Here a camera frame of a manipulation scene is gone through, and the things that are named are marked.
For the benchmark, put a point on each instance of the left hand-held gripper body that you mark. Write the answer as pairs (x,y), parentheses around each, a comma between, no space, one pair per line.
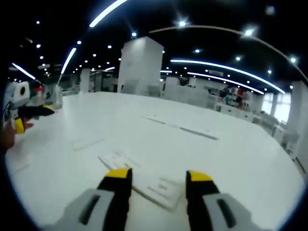
(16,96)

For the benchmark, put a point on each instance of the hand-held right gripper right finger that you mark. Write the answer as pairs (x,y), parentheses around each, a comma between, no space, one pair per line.
(211,211)

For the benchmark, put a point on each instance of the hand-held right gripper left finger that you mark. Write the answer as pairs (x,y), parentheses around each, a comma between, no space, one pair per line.
(96,209)

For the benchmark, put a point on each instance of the person's left hand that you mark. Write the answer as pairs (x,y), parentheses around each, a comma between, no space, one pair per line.
(7,137)

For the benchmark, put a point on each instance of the narrow white pillar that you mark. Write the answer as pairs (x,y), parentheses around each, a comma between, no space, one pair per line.
(85,80)

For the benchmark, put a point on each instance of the short ceiling light strip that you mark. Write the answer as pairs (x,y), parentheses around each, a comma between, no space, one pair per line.
(68,60)

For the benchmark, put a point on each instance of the long white plastic strip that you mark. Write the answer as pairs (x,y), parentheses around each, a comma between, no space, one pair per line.
(183,128)

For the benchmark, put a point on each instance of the large white square pillar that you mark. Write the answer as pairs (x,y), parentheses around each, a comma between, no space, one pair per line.
(140,65)

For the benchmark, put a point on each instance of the large curved ceiling light strip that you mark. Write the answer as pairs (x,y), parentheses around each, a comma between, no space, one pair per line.
(106,13)

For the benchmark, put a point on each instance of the white pillar beside window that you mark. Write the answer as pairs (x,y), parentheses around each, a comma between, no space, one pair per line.
(298,103)

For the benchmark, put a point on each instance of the long ceiling light strip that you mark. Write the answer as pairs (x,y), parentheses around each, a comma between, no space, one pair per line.
(228,69)

